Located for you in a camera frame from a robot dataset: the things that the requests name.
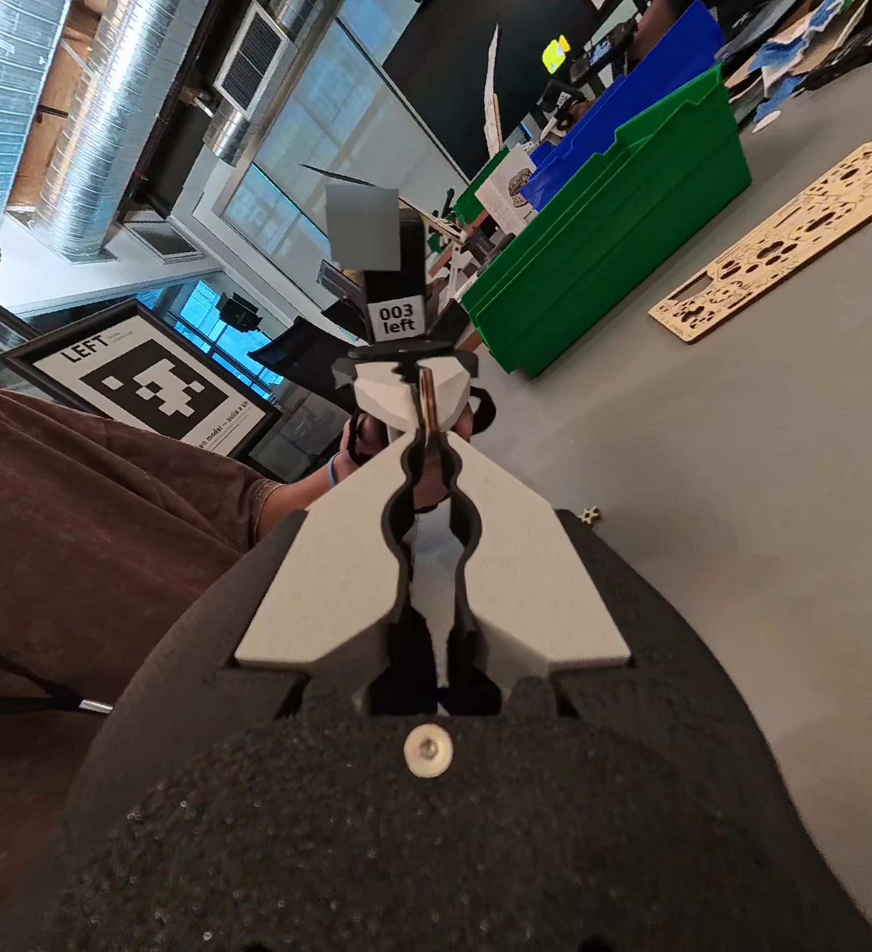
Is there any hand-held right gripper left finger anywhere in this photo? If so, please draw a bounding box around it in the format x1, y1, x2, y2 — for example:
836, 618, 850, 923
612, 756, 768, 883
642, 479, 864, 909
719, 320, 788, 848
234, 431, 420, 709

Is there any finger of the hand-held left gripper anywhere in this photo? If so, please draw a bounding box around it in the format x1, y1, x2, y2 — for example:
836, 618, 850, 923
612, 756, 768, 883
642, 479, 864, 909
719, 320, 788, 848
352, 361, 419, 434
427, 359, 476, 434

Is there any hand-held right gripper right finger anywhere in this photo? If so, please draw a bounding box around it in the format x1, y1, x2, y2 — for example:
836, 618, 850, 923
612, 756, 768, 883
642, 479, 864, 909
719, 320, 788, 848
442, 431, 634, 705

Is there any wooden gear axle assembly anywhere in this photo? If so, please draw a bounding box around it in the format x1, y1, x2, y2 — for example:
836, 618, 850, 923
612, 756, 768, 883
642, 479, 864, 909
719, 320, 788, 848
419, 368, 441, 447

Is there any person's left forearm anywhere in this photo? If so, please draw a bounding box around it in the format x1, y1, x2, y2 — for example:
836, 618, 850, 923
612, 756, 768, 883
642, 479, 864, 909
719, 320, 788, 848
253, 455, 342, 538

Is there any wooden parts sheet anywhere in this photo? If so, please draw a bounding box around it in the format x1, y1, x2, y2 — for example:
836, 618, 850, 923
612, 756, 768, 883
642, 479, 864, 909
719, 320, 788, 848
648, 137, 872, 343

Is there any person's left hand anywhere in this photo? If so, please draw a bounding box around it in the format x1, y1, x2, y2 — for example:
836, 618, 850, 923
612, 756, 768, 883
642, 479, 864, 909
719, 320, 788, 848
338, 413, 476, 514

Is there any white printed leaflet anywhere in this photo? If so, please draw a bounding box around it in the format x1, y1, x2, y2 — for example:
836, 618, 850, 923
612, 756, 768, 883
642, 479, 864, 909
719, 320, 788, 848
475, 145, 539, 222

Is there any green plastic bin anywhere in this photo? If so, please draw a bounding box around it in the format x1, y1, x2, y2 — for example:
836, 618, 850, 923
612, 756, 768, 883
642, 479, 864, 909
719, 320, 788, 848
462, 63, 751, 376

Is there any framed marker poster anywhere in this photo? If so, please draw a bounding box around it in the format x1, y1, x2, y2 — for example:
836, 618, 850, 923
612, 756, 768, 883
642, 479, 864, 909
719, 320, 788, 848
0, 297, 282, 460

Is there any large black monitor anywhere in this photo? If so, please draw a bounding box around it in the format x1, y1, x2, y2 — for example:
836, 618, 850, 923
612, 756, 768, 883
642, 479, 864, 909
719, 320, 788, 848
382, 0, 641, 183

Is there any white vent grille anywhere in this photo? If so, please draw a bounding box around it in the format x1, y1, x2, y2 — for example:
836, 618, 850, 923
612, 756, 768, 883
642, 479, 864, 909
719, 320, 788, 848
213, 2, 293, 114

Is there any blue plastic bin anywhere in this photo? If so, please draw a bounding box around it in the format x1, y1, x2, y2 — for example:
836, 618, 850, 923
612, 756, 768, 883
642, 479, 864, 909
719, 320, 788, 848
518, 0, 727, 209

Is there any pile of cardboard scraps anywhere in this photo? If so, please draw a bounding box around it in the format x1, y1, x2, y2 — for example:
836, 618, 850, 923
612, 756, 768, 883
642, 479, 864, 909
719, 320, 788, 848
719, 0, 872, 126

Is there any silver ventilation duct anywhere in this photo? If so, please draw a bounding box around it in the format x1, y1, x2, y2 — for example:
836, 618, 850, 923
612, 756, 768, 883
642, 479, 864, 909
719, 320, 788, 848
204, 0, 348, 166
0, 0, 217, 263

